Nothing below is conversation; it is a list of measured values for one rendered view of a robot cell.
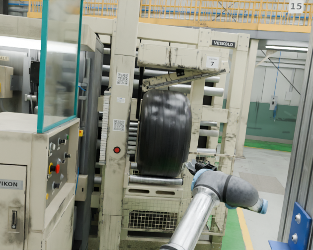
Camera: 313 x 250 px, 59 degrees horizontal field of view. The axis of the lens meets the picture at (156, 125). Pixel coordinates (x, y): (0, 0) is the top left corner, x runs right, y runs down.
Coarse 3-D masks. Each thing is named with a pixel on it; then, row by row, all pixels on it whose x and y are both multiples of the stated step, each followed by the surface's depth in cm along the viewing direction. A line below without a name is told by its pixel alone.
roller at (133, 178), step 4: (132, 176) 171; (136, 176) 172; (140, 176) 172; (144, 176) 172; (148, 176) 173; (152, 176) 173; (132, 180) 171; (136, 180) 171; (140, 180) 171; (144, 180) 171; (148, 180) 171; (152, 180) 172; (156, 180) 172; (160, 180) 172; (164, 180) 172; (168, 180) 173; (172, 180) 173; (176, 180) 173; (180, 180) 173; (168, 184) 174; (172, 184) 173; (176, 184) 173; (180, 184) 173
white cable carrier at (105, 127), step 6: (108, 96) 172; (108, 102) 172; (108, 108) 177; (108, 114) 175; (102, 120) 173; (102, 126) 174; (102, 132) 174; (102, 138) 175; (102, 144) 175; (102, 150) 180; (102, 156) 176
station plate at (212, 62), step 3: (207, 57) 197; (210, 57) 198; (213, 57) 198; (216, 57) 198; (207, 60) 198; (210, 60) 198; (213, 60) 198; (216, 60) 198; (207, 63) 198; (210, 63) 198; (213, 63) 198; (216, 63) 198; (207, 66) 198; (210, 66) 198; (213, 66) 199; (216, 66) 199
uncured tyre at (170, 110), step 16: (144, 96) 172; (160, 96) 166; (176, 96) 169; (144, 112) 161; (160, 112) 158; (176, 112) 160; (144, 128) 158; (160, 128) 156; (176, 128) 156; (144, 144) 158; (160, 144) 156; (176, 144) 157; (144, 160) 161; (160, 160) 160; (176, 160) 160; (160, 176) 174; (176, 176) 174
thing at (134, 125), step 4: (132, 120) 227; (132, 124) 215; (136, 124) 215; (132, 128) 214; (136, 128) 215; (132, 132) 216; (136, 132) 216; (132, 136) 217; (136, 136) 229; (128, 140) 229; (132, 140) 229; (136, 140) 229; (128, 144) 229; (132, 144) 217; (136, 144) 216; (128, 148) 216; (132, 148) 216; (136, 148) 216; (128, 152) 217; (132, 152) 218; (136, 152) 216; (128, 156) 217; (136, 156) 217
